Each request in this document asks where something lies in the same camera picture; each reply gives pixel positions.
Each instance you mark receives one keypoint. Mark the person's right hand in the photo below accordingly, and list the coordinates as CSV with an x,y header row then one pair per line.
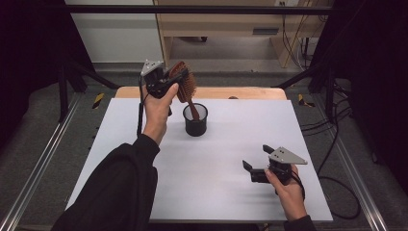
x,y
290,199

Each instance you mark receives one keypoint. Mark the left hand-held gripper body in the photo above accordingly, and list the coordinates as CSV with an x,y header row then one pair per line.
x,y
154,77

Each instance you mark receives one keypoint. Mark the black horizontal bar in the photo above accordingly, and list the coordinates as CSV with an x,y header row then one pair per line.
x,y
192,9

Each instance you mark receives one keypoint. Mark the white power strip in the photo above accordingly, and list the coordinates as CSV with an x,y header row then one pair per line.
x,y
287,2

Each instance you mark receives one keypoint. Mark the person's left hand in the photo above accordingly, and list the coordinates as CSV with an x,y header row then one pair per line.
x,y
157,112

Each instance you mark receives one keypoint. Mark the yellow black floor tape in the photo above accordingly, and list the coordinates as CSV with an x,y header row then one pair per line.
x,y
303,100
98,100

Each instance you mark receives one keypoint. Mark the black curtain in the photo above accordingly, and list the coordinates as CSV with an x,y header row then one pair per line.
x,y
369,64
29,64

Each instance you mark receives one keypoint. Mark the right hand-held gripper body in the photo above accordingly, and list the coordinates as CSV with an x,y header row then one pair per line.
x,y
284,160

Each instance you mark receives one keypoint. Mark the wooden hairbrush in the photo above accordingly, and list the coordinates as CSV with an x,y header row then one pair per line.
x,y
187,88

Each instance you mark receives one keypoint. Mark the beige office desk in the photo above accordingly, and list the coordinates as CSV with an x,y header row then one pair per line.
x,y
224,22

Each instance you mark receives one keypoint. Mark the black metal stand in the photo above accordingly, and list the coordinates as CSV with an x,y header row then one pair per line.
x,y
64,89
328,89

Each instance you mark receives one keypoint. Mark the black mesh pen holder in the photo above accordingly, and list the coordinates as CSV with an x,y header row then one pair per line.
x,y
195,126

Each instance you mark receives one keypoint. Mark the aluminium floor rail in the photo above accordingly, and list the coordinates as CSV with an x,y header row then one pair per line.
x,y
359,186
41,160

